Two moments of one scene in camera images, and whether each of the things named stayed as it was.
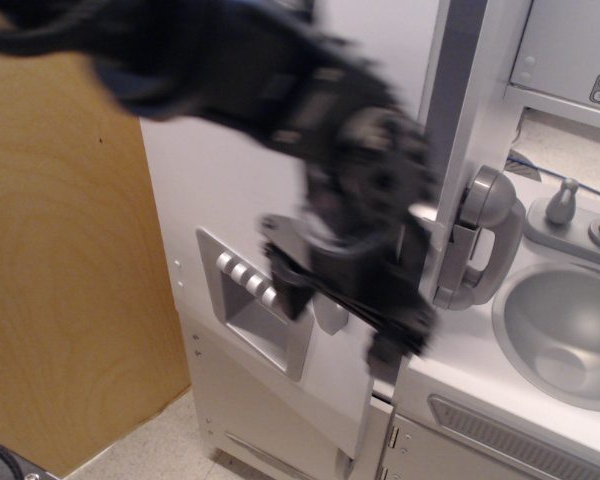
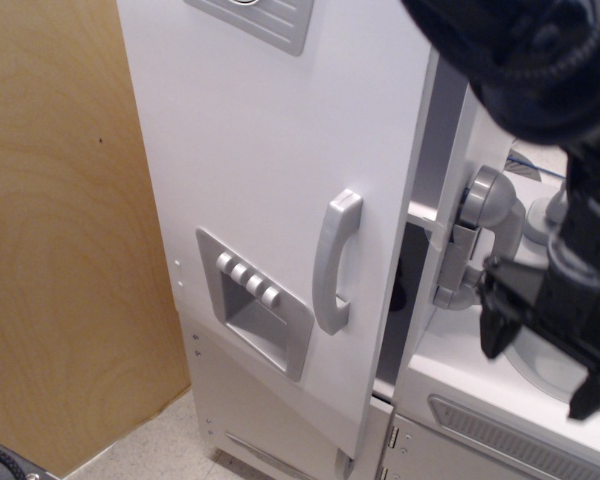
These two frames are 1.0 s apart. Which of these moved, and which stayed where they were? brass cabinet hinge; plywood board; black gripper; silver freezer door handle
Moved: black gripper
Stayed: silver freezer door handle; brass cabinet hinge; plywood board
